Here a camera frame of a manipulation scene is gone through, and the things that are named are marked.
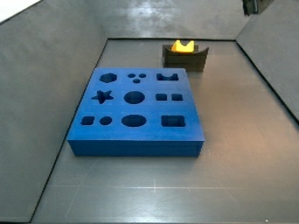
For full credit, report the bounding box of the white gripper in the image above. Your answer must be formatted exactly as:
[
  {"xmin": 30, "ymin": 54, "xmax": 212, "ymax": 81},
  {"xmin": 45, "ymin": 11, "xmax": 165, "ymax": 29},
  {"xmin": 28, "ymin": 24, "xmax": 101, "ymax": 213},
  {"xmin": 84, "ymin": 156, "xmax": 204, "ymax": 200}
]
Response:
[{"xmin": 241, "ymin": 0, "xmax": 273, "ymax": 16}]

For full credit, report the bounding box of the yellow arch object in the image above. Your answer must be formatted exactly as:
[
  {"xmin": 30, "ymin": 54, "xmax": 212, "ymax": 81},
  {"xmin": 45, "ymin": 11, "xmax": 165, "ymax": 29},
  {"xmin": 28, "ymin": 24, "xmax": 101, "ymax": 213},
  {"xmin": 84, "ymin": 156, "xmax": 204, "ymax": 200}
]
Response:
[{"xmin": 170, "ymin": 39, "xmax": 194, "ymax": 53}]

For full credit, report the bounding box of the dark grey curved fixture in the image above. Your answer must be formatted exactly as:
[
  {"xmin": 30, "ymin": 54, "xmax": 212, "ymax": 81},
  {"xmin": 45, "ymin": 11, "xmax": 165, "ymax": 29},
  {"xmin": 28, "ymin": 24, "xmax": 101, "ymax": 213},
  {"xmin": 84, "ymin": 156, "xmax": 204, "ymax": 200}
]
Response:
[{"xmin": 162, "ymin": 45, "xmax": 209, "ymax": 72}]

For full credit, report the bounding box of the blue foam shape-sorter block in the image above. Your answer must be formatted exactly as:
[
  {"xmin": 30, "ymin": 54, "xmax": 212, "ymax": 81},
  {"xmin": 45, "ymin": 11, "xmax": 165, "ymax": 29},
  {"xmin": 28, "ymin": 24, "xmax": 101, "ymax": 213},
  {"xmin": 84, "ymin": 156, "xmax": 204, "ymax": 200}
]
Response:
[{"xmin": 66, "ymin": 67, "xmax": 204, "ymax": 157}]

